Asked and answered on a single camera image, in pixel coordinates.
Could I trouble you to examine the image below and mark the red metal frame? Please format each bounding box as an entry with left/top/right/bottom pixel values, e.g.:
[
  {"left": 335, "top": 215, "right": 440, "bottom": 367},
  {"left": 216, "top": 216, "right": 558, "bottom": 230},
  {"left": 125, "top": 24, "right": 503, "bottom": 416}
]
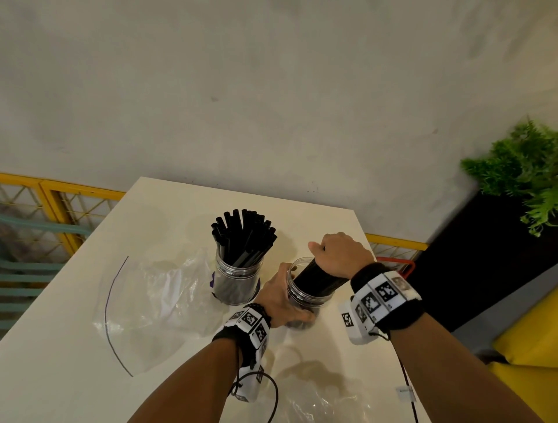
[{"left": 375, "top": 256, "right": 416, "bottom": 279}]

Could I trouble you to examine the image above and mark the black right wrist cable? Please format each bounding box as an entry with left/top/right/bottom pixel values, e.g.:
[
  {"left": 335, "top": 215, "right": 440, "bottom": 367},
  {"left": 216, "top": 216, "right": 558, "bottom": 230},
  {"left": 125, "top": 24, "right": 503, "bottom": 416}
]
[{"left": 370, "top": 331, "right": 420, "bottom": 423}]

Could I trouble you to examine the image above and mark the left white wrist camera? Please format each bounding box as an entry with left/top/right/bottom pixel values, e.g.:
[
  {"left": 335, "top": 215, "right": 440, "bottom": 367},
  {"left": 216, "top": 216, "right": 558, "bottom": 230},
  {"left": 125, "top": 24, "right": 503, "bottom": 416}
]
[{"left": 231, "top": 365, "right": 266, "bottom": 404}]

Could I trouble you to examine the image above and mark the bundle of black straws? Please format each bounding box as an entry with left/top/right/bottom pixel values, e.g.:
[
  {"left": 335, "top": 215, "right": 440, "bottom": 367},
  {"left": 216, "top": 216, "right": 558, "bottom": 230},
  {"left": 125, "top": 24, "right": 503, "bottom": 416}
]
[
  {"left": 289, "top": 257, "right": 349, "bottom": 330},
  {"left": 210, "top": 209, "right": 278, "bottom": 305}
]

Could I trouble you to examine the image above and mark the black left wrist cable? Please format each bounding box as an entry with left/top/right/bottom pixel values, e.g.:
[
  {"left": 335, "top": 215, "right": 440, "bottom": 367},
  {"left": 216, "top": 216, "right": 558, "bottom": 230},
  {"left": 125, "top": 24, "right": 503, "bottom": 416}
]
[{"left": 228, "top": 344, "right": 280, "bottom": 423}]

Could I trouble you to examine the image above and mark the person's right forearm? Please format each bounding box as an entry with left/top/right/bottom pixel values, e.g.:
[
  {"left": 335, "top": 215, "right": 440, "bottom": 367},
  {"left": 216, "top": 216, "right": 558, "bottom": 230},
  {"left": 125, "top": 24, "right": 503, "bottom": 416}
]
[{"left": 389, "top": 311, "right": 543, "bottom": 423}]

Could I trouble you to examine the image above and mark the person's left forearm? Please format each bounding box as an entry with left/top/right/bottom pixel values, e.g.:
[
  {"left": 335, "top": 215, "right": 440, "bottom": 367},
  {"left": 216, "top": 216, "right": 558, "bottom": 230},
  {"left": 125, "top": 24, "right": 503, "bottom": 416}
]
[{"left": 128, "top": 339, "right": 239, "bottom": 423}]

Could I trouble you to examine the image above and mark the green leafy plant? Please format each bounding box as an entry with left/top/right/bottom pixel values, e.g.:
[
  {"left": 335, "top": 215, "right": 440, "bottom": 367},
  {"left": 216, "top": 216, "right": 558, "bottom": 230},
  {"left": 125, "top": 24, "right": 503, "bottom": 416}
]
[{"left": 460, "top": 120, "right": 558, "bottom": 238}]

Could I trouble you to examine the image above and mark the left black marker wristband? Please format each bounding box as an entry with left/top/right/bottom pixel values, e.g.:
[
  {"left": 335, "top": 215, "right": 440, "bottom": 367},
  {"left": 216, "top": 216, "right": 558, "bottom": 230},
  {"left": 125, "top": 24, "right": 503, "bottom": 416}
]
[{"left": 212, "top": 303, "right": 272, "bottom": 369}]

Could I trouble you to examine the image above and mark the plain clear plastic jar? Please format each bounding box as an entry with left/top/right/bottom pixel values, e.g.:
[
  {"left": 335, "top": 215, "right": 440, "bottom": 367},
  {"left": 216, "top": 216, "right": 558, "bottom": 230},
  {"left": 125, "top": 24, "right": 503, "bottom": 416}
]
[{"left": 285, "top": 257, "right": 334, "bottom": 331}]

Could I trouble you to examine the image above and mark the black bead bracelet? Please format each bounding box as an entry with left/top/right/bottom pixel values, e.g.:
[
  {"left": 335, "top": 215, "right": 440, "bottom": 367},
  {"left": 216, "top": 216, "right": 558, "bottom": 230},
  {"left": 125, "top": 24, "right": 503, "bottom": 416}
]
[{"left": 246, "top": 303, "right": 272, "bottom": 328}]

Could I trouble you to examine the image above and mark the yellow sofa back cushion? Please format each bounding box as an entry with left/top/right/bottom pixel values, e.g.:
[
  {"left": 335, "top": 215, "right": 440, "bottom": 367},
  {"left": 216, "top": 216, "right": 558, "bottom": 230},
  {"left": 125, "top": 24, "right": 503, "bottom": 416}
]
[{"left": 492, "top": 287, "right": 558, "bottom": 369}]

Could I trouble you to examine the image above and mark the yellow metal mesh fence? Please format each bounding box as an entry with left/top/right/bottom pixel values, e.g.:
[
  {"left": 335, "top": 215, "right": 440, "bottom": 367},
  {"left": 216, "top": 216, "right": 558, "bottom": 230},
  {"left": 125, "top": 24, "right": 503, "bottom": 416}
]
[{"left": 0, "top": 173, "right": 430, "bottom": 271}]

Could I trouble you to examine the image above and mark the black marker wristband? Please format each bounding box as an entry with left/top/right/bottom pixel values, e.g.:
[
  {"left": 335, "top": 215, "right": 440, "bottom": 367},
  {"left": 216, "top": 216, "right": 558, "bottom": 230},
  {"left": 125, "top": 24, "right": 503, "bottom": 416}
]
[
  {"left": 350, "top": 262, "right": 424, "bottom": 334},
  {"left": 212, "top": 303, "right": 272, "bottom": 369}
]

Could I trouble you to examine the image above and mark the stack of green metal chairs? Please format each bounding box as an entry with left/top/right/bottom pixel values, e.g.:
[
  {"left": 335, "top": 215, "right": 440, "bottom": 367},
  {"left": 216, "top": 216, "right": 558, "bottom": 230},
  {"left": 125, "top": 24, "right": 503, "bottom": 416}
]
[{"left": 0, "top": 213, "right": 92, "bottom": 336}]

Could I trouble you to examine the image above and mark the person's left hand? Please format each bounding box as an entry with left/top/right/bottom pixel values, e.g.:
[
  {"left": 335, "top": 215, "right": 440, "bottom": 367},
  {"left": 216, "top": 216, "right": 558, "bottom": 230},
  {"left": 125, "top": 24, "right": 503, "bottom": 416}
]
[{"left": 255, "top": 261, "right": 317, "bottom": 328}]

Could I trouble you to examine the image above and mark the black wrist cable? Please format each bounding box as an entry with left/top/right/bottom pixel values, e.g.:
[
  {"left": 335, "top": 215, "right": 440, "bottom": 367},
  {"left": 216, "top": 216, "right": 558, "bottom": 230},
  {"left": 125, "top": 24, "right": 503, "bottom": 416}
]
[
  {"left": 228, "top": 344, "right": 280, "bottom": 423},
  {"left": 370, "top": 331, "right": 420, "bottom": 423}
]

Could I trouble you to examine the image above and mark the person's right hand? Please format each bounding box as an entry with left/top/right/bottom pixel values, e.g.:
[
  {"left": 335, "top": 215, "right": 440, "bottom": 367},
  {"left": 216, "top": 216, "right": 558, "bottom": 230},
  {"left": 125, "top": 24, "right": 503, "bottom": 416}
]
[{"left": 307, "top": 232, "right": 375, "bottom": 281}]

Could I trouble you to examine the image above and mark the black planter box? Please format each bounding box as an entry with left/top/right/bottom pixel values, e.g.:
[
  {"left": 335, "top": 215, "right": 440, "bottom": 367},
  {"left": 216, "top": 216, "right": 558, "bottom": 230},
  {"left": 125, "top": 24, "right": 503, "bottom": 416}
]
[{"left": 407, "top": 189, "right": 558, "bottom": 334}]

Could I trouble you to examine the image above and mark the right black marker wristband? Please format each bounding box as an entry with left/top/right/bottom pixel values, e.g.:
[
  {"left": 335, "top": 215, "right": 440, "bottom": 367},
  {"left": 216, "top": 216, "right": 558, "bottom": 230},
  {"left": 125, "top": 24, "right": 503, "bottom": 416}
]
[{"left": 350, "top": 262, "right": 424, "bottom": 334}]

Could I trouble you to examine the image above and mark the grey sofa frame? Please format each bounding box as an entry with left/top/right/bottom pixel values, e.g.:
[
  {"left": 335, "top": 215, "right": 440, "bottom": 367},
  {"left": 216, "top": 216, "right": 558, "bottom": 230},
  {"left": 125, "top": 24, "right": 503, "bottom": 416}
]
[{"left": 451, "top": 263, "right": 558, "bottom": 365}]

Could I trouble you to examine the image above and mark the clear jar with blue label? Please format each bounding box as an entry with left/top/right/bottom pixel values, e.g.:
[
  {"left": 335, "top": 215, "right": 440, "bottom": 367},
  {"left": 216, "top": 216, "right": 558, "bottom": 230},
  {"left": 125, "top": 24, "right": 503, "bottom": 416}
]
[{"left": 211, "top": 250, "right": 264, "bottom": 306}]

